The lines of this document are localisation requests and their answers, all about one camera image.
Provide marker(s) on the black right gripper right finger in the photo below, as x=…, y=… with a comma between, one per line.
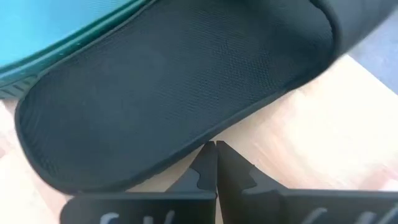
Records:
x=239, y=174

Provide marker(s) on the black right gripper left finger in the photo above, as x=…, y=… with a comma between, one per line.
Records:
x=199, y=177

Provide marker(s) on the wooden shelf with black frame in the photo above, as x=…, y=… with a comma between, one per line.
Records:
x=311, y=140

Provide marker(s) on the black slide sandal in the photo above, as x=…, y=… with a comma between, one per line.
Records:
x=155, y=93

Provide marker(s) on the teal green slide sandal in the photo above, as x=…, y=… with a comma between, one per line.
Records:
x=46, y=31

